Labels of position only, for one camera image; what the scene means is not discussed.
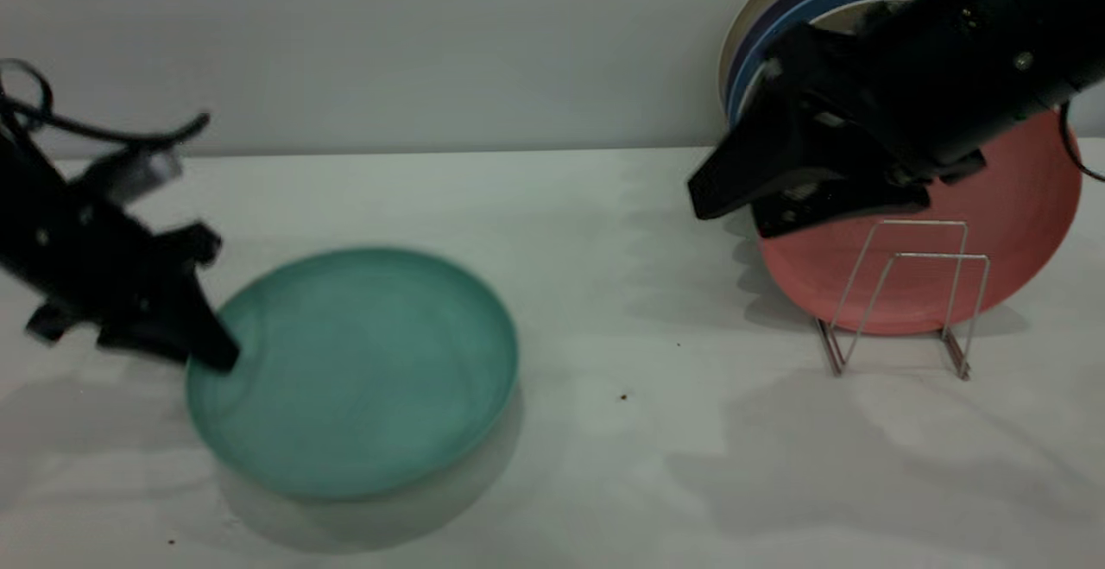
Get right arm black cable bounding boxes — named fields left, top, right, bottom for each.
left=1060, top=98, right=1105, bottom=183

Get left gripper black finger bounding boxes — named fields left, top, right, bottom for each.
left=99, top=319, right=189, bottom=361
left=151, top=277, right=241, bottom=373

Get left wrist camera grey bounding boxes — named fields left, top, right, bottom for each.
left=73, top=148, right=184, bottom=207

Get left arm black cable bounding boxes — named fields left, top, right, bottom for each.
left=0, top=58, right=211, bottom=151

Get blue plate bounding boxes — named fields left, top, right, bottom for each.
left=729, top=0, right=929, bottom=125

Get metal wire plate rack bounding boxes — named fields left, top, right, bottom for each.
left=816, top=219, right=992, bottom=380

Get red plate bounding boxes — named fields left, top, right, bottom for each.
left=758, top=107, right=1083, bottom=337

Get green plate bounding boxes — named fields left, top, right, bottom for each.
left=186, top=246, right=521, bottom=501

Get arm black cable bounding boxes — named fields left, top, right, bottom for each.
left=0, top=58, right=211, bottom=151
left=1060, top=98, right=1105, bottom=183

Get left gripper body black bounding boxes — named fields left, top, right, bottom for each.
left=17, top=155, right=223, bottom=344

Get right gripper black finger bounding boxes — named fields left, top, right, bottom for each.
left=754, top=174, right=931, bottom=239
left=688, top=110, right=894, bottom=220

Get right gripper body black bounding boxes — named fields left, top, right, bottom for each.
left=767, top=0, right=1050, bottom=186

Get navy plate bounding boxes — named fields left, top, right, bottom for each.
left=725, top=0, right=877, bottom=117

